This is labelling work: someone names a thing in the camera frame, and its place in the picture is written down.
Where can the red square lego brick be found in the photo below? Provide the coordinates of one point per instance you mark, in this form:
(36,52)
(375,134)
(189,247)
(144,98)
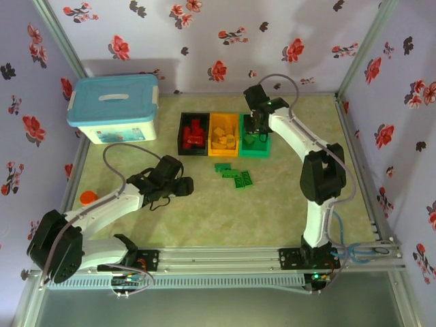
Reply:
(195,124)
(186,144)

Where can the yellow long lego brick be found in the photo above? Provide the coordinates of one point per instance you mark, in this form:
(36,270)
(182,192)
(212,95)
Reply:
(217,144)

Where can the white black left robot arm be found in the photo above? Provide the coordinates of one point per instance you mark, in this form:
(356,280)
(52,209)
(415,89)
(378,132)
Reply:
(102,211)

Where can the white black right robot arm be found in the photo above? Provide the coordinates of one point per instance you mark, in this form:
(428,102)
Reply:
(320,170)

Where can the green square lego brick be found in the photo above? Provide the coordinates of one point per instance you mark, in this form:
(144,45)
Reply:
(249,141)

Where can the green plastic bin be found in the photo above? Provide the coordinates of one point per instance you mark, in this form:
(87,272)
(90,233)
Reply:
(255,153)

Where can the yellow square lego brick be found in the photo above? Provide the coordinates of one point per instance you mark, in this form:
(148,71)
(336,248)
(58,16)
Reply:
(218,131)

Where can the black plastic bin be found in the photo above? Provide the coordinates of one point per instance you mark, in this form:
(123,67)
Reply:
(180,136)

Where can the yellow plastic bin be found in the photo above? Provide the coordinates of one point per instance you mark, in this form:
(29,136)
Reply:
(223,153)

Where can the red lego brick white print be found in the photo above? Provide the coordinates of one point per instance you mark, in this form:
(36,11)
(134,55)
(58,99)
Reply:
(198,139)

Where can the green long lego brick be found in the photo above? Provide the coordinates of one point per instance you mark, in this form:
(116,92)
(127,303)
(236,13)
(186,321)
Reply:
(223,167)
(231,174)
(247,178)

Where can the green short lego brick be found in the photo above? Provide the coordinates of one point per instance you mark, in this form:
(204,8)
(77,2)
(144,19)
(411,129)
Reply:
(240,182)

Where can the orange round cap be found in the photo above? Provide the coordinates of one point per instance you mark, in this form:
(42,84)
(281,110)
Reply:
(89,198)

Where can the blue lidded storage box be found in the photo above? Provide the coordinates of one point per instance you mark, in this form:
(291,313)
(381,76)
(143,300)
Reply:
(112,98)

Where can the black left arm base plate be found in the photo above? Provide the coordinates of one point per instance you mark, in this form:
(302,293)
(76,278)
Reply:
(150,260)

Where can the aluminium side rail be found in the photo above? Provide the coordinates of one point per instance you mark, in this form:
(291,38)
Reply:
(361,163)
(73,177)

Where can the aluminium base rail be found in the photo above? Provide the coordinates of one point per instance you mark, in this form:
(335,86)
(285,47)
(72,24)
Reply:
(218,259)

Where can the aluminium frame post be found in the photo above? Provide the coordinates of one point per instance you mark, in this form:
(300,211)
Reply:
(368,44)
(61,37)

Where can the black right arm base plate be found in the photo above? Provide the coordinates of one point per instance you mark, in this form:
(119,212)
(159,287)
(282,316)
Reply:
(289,260)

